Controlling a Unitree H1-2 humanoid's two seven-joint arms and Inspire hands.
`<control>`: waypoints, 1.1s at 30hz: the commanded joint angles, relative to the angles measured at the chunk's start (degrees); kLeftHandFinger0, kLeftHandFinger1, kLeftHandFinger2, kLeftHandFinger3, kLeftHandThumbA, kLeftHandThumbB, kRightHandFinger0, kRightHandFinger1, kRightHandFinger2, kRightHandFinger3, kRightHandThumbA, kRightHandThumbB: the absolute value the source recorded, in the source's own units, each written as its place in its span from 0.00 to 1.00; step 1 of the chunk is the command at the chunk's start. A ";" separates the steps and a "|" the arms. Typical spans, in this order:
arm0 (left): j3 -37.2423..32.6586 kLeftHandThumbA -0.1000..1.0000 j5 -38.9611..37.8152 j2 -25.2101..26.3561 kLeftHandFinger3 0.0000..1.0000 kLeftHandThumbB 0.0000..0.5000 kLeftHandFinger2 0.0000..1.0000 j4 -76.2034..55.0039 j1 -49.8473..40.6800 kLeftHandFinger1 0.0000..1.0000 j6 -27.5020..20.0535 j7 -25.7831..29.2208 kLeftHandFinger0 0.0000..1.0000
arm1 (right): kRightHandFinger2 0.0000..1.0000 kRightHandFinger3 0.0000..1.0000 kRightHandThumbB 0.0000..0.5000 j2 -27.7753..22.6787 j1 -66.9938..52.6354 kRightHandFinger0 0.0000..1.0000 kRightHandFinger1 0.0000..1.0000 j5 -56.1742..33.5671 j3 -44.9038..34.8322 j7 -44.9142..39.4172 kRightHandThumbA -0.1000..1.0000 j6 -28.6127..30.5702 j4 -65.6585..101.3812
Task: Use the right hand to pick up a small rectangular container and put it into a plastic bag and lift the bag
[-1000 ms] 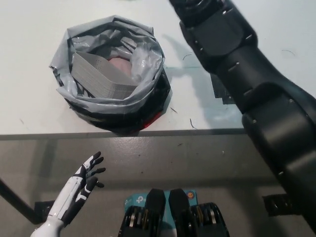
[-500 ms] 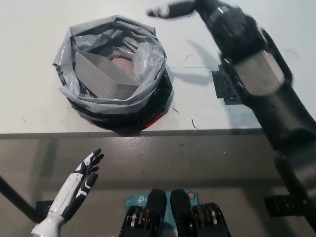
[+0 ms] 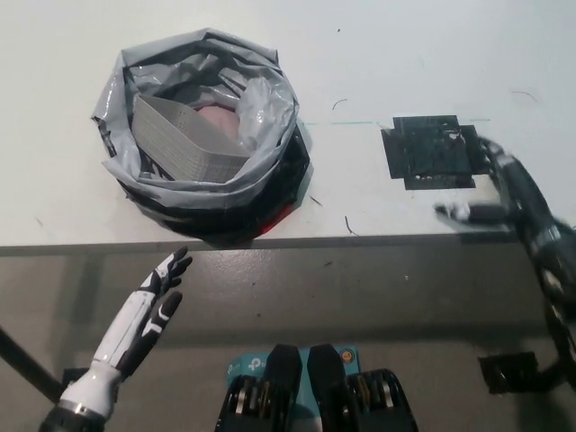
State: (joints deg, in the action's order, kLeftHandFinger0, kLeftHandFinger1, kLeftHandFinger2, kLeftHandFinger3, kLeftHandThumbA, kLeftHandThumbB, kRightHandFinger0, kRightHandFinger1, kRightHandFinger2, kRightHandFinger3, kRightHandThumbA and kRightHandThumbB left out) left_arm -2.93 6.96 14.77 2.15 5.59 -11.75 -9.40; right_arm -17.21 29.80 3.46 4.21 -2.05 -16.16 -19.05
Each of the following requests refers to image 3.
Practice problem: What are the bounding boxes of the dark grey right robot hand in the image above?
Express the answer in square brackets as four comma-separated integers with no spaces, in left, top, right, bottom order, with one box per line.
[432,137,576,267]

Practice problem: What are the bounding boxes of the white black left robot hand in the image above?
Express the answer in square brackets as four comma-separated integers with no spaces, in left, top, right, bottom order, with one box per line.
[92,245,194,378]

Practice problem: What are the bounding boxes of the grey perforated rectangular container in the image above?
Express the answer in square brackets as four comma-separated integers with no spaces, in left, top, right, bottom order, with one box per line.
[132,94,247,185]

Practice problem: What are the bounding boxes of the grey and black plastic bag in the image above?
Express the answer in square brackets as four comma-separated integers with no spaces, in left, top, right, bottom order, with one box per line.
[89,26,314,248]

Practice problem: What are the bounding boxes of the pink item inside bag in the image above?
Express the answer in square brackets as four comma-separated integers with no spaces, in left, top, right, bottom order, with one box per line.
[197,105,242,140]

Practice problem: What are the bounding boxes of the teal cardboard box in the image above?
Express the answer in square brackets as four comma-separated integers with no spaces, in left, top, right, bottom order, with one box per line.
[224,346,361,413]

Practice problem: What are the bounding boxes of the black tape patch on table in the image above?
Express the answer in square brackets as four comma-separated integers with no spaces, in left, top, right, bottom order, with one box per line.
[381,115,486,193]

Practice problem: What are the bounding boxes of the large black floor tape patch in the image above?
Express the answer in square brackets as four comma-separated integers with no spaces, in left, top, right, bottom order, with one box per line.
[477,353,554,396]

